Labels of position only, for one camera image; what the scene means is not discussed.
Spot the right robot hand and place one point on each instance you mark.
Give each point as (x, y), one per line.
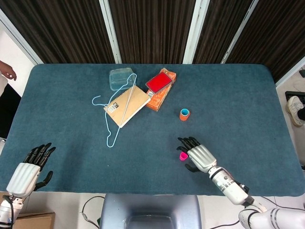
(201, 157)

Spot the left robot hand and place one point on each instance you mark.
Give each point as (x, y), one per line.
(22, 179)

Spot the pink plastic cup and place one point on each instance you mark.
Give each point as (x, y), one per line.
(182, 157)

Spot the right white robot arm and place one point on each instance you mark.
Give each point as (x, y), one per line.
(233, 190)

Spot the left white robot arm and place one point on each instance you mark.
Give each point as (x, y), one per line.
(6, 212)

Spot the orange plastic cup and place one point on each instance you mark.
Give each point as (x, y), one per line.
(183, 118)

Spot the brown cardboard box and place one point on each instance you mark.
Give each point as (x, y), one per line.
(33, 220)

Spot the teal table cloth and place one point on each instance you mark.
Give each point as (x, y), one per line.
(143, 167)

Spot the orange cardboard box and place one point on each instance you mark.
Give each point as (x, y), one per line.
(157, 101)

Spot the grey robot torso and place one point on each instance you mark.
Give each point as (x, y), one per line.
(147, 210)

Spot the red pad in clear case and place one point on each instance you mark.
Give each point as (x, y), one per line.
(159, 83)

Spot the kraft spiral notebook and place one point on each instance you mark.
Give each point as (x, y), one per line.
(135, 101)

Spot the white sneaker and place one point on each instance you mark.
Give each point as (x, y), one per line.
(294, 108)

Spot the bystander in white shirt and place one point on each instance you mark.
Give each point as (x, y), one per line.
(7, 71)

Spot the clear plastic container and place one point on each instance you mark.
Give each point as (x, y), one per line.
(119, 77)

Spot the dark pleated screen panel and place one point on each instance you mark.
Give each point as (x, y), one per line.
(59, 28)
(214, 28)
(274, 28)
(152, 28)

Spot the white screen frame post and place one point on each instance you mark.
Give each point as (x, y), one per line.
(195, 31)
(233, 31)
(110, 31)
(19, 37)

